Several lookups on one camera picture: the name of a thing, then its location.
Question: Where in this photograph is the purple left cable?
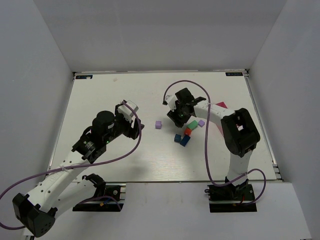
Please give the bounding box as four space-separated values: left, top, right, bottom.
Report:
0 101 143 230

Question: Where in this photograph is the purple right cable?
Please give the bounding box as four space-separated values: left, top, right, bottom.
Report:
162 79 267 206

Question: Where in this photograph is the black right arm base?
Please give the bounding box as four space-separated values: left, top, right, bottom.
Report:
204 184 257 213

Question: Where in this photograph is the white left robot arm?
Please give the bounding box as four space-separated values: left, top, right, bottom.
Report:
12 100 144 238

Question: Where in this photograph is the pink plastic box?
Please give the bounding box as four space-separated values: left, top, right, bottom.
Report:
214 101 229 137

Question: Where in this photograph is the blue table logo sticker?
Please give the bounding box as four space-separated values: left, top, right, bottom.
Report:
75 75 93 80
225 72 243 77

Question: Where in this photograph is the blue table logo sticker left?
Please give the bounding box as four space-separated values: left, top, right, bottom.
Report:
75 75 93 80

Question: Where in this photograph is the purple cable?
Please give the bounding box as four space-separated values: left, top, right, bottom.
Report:
0 101 143 230
162 79 267 206

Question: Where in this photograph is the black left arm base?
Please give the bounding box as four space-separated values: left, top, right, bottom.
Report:
72 173 126 213

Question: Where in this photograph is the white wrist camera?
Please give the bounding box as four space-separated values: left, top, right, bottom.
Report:
117 100 139 123
162 94 178 112

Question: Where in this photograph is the green wood block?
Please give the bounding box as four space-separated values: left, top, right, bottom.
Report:
187 120 198 130

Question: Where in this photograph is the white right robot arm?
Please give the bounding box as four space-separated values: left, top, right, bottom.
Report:
163 88 261 186

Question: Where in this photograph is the blue cube block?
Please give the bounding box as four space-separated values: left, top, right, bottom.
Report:
174 134 182 143

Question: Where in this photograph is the dark blue long block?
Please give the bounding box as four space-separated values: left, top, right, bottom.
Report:
179 135 191 147

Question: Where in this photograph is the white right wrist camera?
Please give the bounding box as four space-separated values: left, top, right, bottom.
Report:
162 94 178 112

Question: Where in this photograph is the red wood block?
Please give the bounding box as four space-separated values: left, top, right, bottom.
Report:
184 127 192 136

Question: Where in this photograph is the purple wood block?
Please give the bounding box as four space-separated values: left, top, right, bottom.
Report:
198 120 205 127
155 120 162 129

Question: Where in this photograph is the blue table logo sticker right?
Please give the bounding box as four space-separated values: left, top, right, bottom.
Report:
225 72 243 77

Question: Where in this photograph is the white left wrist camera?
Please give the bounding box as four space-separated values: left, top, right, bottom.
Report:
117 100 139 123

